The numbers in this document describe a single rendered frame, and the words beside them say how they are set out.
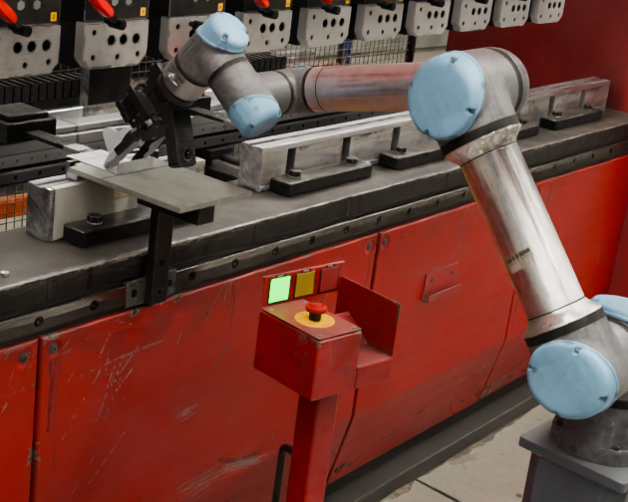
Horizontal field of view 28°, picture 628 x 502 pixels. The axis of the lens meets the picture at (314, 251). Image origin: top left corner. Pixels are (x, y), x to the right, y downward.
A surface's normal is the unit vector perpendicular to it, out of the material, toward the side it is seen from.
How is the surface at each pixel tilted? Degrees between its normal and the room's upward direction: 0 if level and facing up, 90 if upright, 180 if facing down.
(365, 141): 90
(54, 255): 0
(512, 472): 0
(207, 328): 90
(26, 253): 0
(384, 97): 110
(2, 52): 90
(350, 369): 90
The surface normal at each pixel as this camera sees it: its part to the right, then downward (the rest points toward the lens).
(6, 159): 0.79, 0.29
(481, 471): 0.12, -0.94
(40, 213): -0.61, 0.19
